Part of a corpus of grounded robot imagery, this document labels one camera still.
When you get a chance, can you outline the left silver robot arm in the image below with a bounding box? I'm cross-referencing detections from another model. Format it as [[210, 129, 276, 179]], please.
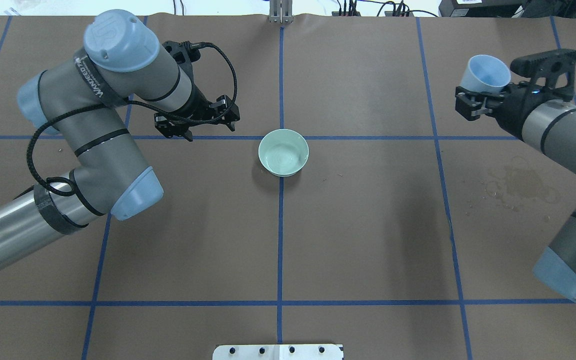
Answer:
[[0, 9, 241, 271]]

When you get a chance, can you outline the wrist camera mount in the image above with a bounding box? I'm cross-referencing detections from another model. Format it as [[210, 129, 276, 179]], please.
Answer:
[[162, 41, 202, 66], [509, 48, 576, 101]]

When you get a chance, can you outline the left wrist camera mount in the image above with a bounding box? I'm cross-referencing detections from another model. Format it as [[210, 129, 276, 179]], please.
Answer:
[[162, 41, 202, 66]]

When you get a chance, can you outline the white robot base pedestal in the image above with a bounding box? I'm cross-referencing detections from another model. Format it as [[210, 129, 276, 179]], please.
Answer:
[[212, 343, 345, 360]]

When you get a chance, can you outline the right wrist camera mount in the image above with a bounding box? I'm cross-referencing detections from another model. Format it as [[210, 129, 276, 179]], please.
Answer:
[[509, 48, 576, 101]]

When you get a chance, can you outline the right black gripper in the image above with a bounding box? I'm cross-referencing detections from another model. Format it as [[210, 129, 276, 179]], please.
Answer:
[[455, 82, 560, 141]]

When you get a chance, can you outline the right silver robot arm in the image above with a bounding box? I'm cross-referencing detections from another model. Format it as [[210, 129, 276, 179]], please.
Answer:
[[454, 81, 576, 303]]

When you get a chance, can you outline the light blue plastic cup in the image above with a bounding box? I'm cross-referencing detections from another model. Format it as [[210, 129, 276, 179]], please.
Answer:
[[459, 54, 512, 94]]

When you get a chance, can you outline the aluminium frame post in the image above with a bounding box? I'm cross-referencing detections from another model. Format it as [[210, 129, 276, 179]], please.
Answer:
[[268, 0, 294, 25]]

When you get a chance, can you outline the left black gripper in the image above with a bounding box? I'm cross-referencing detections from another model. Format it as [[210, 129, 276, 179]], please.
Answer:
[[154, 85, 241, 142]]

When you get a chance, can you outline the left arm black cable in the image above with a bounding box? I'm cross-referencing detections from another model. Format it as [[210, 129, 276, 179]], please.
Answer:
[[26, 42, 239, 198]]

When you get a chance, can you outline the mint green ceramic bowl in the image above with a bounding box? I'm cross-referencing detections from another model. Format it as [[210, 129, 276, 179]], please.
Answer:
[[257, 129, 310, 178]]

